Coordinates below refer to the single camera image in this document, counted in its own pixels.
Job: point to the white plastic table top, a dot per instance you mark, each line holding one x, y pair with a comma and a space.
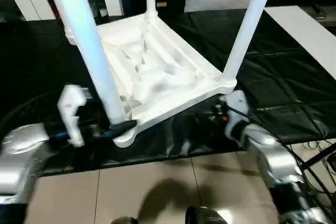
162, 51

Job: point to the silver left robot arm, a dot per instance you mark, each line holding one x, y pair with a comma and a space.
18, 142

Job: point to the dark left robot foot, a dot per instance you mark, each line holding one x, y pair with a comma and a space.
124, 221

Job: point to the dark robot foot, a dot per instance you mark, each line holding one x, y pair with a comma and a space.
204, 216
124, 221

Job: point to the dark right robot foot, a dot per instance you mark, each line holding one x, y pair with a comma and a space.
204, 216

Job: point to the black tripod leg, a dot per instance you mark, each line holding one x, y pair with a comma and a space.
320, 158

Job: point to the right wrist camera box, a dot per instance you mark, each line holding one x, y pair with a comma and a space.
237, 100

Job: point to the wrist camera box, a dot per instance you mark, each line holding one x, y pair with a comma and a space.
69, 103
237, 100

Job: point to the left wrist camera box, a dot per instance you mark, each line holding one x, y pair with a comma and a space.
69, 103

